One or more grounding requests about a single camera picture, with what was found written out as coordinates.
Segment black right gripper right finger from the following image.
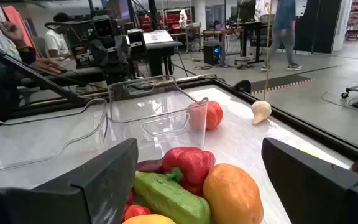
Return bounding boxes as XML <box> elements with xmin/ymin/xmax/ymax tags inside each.
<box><xmin>261</xmin><ymin>137</ymin><xmax>358</xmax><ymax>224</ymax></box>

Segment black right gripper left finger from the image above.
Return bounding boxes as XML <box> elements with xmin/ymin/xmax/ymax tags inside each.
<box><xmin>0</xmin><ymin>138</ymin><xmax>139</xmax><ymax>224</ymax></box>

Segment red bell pepper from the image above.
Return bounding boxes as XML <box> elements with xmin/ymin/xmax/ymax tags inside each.
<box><xmin>162</xmin><ymin>146</ymin><xmax>216</xmax><ymax>197</ymax></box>

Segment white figure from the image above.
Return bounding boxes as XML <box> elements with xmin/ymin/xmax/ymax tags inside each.
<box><xmin>178</xmin><ymin>9</ymin><xmax>188</xmax><ymax>29</ymax></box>

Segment black striped floor mat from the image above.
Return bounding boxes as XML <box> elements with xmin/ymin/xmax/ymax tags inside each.
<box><xmin>250</xmin><ymin>73</ymin><xmax>315</xmax><ymax>95</ymax></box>

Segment yellow hanging rope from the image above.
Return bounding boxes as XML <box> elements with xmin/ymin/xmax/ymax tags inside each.
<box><xmin>262</xmin><ymin>0</ymin><xmax>275</xmax><ymax>101</ymax></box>

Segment small red chili pepper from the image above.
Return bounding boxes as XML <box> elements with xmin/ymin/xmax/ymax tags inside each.
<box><xmin>121</xmin><ymin>190</ymin><xmax>152</xmax><ymax>223</ymax></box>

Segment white garlic bulb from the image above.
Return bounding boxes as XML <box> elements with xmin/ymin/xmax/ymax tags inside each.
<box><xmin>251</xmin><ymin>100</ymin><xmax>272</xmax><ymax>126</ymax></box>

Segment red shelving rack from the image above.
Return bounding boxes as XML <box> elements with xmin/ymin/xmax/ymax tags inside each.
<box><xmin>139</xmin><ymin>8</ymin><xmax>194</xmax><ymax>32</ymax></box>

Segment green cucumber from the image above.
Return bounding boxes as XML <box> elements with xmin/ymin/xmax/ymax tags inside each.
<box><xmin>134</xmin><ymin>170</ymin><xmax>211</xmax><ymax>224</ymax></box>

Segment black partition panel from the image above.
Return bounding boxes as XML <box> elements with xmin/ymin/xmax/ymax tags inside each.
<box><xmin>293</xmin><ymin>0</ymin><xmax>343</xmax><ymax>55</ymax></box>

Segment dark purple eggplant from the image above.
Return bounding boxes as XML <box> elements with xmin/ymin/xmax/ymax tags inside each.
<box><xmin>135</xmin><ymin>158</ymin><xmax>165</xmax><ymax>174</ymax></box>

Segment large orange lemon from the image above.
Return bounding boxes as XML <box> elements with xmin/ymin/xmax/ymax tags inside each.
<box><xmin>203</xmin><ymin>163</ymin><xmax>264</xmax><ymax>224</ymax></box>

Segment black table edge frame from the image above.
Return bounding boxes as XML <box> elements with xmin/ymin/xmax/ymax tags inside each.
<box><xmin>11</xmin><ymin>73</ymin><xmax>358</xmax><ymax>161</ymax></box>

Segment grey side table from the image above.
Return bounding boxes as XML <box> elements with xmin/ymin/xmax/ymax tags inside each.
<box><xmin>143</xmin><ymin>30</ymin><xmax>183</xmax><ymax>77</ymax></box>

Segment clear plastic bin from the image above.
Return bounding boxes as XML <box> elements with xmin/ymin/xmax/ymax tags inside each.
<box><xmin>0</xmin><ymin>98</ymin><xmax>109</xmax><ymax>177</ymax></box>
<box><xmin>106</xmin><ymin>74</ymin><xmax>210</xmax><ymax>156</ymax></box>

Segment large yellow lemon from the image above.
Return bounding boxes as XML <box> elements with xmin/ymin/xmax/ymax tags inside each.
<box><xmin>121</xmin><ymin>213</ymin><xmax>177</xmax><ymax>224</ymax></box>

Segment black diagonal strut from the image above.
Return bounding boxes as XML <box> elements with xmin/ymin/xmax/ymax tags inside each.
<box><xmin>0</xmin><ymin>33</ymin><xmax>88</xmax><ymax>107</ymax></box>

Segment black workshop desk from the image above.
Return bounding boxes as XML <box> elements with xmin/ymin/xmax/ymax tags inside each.
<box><xmin>203</xmin><ymin>21</ymin><xmax>273</xmax><ymax>65</ymax></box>

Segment black computer tower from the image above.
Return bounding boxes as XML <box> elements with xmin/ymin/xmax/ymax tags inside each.
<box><xmin>203</xmin><ymin>42</ymin><xmax>226</xmax><ymax>65</ymax></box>

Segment red tomato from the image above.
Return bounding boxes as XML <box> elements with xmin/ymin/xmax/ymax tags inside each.
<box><xmin>188</xmin><ymin>100</ymin><xmax>224</xmax><ymax>131</ymax></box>

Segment black floor cable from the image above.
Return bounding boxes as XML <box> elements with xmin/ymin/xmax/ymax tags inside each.
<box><xmin>320</xmin><ymin>91</ymin><xmax>358</xmax><ymax>118</ymax></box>

